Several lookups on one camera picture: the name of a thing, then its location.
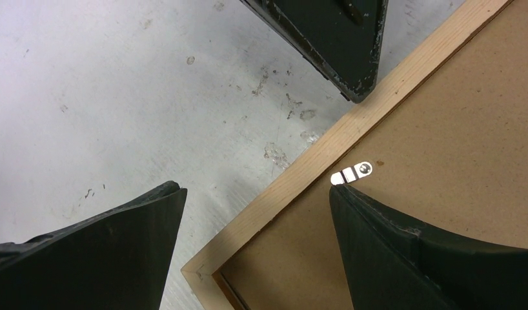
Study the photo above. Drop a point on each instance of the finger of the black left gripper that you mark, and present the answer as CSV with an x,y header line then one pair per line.
x,y
341,39

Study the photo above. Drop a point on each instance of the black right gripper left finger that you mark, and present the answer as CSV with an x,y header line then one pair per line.
x,y
118,259

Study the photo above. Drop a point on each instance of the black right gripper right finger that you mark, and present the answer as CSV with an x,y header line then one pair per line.
x,y
396,261

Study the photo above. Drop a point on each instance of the brown backing board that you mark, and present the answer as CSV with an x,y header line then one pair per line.
x,y
453,154

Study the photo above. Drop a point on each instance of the wooden picture frame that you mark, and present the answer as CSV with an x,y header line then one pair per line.
x,y
202,271

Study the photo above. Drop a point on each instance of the metal frame turn clip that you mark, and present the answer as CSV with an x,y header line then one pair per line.
x,y
351,174

